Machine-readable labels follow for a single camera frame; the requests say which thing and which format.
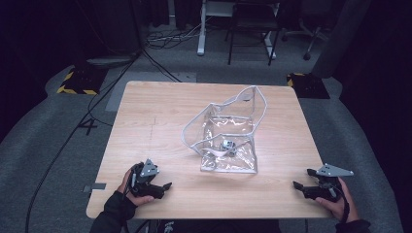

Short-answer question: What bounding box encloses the small white toy car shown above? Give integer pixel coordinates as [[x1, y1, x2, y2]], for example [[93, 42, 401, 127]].
[[219, 139, 238, 158]]

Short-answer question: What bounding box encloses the office chair wheeled base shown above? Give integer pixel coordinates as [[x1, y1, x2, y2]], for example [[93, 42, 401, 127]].
[[280, 17, 328, 62]]

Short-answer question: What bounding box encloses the black yellow striped base plate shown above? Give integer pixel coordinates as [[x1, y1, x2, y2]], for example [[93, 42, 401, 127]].
[[286, 72, 331, 100], [56, 66, 108, 96]]

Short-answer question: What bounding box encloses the bundle of floor cables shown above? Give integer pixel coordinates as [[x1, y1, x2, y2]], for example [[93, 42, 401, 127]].
[[145, 18, 212, 50]]

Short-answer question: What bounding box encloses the right hand-held gripper cable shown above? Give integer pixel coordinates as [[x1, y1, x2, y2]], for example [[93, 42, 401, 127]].
[[334, 184, 351, 223]]

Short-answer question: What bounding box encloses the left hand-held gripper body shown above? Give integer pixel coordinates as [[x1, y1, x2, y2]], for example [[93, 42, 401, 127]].
[[129, 157, 165, 199]]

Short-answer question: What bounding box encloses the left hand-held gripper cable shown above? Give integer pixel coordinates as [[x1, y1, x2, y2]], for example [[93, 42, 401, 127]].
[[121, 168, 137, 233]]

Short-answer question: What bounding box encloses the person's right hand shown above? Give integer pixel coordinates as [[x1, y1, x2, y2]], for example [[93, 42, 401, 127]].
[[315, 177, 361, 223]]

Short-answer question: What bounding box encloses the grey tape strip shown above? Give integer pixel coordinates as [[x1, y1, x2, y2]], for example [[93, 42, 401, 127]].
[[82, 183, 108, 194]]

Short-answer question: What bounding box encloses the grey flat stand base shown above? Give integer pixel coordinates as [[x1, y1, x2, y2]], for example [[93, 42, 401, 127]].
[[85, 55, 138, 68]]

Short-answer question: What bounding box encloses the person's left hand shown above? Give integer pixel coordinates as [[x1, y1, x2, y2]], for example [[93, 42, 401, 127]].
[[117, 166, 156, 208]]

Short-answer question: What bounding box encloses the white desk leg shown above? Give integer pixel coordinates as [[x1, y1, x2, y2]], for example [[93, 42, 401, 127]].
[[262, 29, 278, 60], [196, 0, 217, 57]]

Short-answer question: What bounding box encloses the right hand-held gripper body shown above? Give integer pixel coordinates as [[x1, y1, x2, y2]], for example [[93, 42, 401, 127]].
[[303, 162, 355, 204]]

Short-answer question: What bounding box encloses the long black floor cable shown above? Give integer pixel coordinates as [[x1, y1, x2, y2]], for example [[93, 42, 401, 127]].
[[24, 48, 148, 233]]

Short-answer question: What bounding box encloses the hand-held gripper cable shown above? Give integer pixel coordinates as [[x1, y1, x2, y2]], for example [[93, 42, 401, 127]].
[[121, 168, 137, 233], [334, 184, 351, 223]]

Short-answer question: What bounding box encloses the transparent plastic bag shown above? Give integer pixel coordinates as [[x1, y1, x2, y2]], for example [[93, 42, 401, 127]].
[[181, 84, 268, 175]]

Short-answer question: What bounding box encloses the black metal chair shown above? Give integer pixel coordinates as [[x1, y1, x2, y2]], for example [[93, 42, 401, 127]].
[[224, 1, 282, 67]]

